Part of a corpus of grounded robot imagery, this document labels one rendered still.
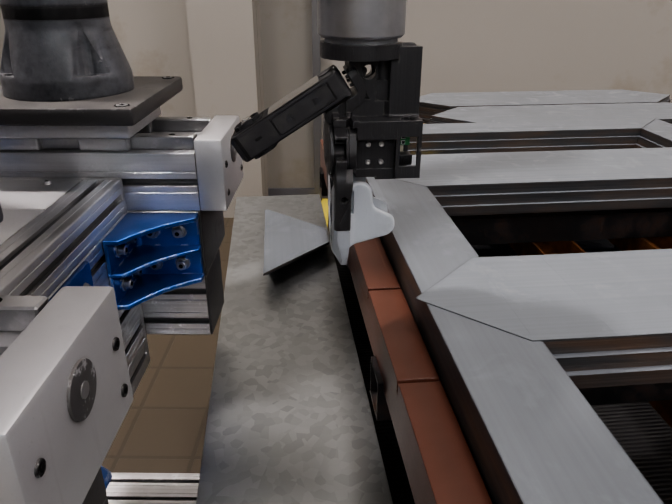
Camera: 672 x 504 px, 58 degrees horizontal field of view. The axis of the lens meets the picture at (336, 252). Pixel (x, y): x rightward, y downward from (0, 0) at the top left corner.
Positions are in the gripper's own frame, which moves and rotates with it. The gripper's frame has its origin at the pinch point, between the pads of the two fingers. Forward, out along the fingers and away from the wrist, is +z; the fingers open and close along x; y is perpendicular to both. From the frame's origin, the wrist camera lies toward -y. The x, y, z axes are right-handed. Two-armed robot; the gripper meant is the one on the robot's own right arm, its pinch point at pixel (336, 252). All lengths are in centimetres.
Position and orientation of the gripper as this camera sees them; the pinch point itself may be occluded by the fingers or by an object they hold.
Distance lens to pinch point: 60.1
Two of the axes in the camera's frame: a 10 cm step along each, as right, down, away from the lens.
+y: 9.9, -0.4, 1.0
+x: -1.1, -4.2, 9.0
